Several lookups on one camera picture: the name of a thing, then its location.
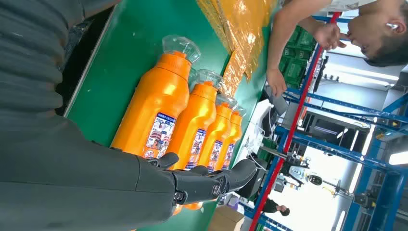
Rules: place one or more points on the red metal post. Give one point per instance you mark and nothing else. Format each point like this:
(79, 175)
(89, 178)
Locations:
(287, 143)

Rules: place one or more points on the black white background machine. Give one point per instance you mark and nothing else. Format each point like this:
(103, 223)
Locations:
(299, 173)

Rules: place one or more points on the green plastic crate stack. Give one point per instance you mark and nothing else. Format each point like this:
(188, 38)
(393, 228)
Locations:
(296, 70)

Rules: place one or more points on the blue metal rack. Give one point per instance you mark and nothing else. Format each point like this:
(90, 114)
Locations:
(334, 153)

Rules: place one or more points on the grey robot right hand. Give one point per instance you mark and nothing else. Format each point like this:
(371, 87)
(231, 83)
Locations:
(79, 185)

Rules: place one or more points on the yellow taped cardboard mat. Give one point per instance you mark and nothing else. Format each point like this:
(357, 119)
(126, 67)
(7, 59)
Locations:
(242, 32)

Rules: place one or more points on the black carry case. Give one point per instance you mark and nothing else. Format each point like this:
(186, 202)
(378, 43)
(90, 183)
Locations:
(255, 188)

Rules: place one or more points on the brown cardboard box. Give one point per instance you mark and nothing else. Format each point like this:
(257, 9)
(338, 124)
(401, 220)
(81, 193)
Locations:
(226, 220)

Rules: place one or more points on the person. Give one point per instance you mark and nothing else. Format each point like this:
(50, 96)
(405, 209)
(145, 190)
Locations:
(382, 35)
(274, 207)

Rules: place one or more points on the white earbud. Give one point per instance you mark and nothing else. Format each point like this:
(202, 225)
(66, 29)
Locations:
(392, 26)

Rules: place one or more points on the black tablet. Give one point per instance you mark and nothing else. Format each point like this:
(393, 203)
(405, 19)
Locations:
(280, 103)

